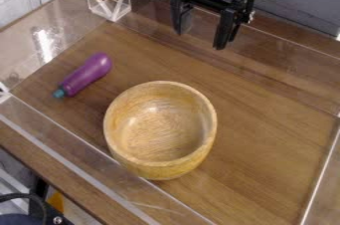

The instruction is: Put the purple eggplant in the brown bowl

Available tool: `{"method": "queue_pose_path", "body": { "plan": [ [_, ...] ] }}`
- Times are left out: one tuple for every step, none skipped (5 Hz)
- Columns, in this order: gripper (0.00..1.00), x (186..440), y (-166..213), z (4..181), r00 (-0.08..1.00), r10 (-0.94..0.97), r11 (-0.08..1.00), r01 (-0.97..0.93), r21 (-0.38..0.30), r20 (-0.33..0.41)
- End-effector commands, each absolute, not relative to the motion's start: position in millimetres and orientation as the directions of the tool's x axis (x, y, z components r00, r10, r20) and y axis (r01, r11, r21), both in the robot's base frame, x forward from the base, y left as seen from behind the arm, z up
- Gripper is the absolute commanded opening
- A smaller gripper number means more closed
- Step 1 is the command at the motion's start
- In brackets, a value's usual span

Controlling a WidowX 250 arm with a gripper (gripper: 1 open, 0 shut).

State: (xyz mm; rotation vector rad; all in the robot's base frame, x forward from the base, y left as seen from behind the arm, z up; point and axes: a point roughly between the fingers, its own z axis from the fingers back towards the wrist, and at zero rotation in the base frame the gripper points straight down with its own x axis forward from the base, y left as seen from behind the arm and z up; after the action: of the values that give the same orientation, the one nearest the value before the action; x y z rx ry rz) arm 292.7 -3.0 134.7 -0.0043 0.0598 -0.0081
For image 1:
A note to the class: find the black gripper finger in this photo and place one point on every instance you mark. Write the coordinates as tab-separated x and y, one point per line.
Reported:
180	10
225	29

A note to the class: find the purple toy eggplant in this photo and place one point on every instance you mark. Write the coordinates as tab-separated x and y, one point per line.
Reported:
93	69

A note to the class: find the brown wooden bowl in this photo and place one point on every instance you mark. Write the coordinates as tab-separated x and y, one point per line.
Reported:
160	128

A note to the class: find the black clamp with screw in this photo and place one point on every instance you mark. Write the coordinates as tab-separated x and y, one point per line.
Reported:
40	209

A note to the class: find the clear acrylic tray wall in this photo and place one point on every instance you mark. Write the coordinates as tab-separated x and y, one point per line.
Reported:
272	170

